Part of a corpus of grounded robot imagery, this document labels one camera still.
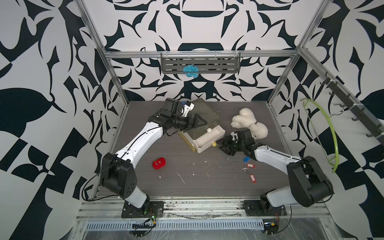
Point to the white drawer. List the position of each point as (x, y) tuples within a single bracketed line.
[(205, 141)]

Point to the drawer unit olive cream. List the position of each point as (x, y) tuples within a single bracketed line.
[(209, 114)]

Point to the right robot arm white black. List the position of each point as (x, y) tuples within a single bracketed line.
[(308, 184)]

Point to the white slotted cable duct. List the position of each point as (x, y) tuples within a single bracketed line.
[(179, 225)]

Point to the white plush polar bear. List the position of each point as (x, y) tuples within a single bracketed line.
[(246, 119)]

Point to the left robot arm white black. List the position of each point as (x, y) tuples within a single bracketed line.
[(118, 170)]

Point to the dark wall hook rail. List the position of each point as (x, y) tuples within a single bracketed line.
[(360, 111)]

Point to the red toy with eyes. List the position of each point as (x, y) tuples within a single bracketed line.
[(159, 163)]

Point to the green clothes hanger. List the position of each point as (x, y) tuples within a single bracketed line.
[(327, 137)]

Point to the teal crumpled scrunchie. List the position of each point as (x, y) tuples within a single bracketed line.
[(191, 71)]

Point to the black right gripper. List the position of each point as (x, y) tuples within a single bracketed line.
[(223, 141)]

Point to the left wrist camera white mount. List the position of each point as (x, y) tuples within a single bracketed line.
[(187, 107)]

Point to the grey slotted wall shelf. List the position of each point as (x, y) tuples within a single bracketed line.
[(208, 63)]

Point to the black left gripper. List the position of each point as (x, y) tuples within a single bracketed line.
[(195, 121)]

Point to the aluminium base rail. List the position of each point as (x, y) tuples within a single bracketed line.
[(193, 208)]

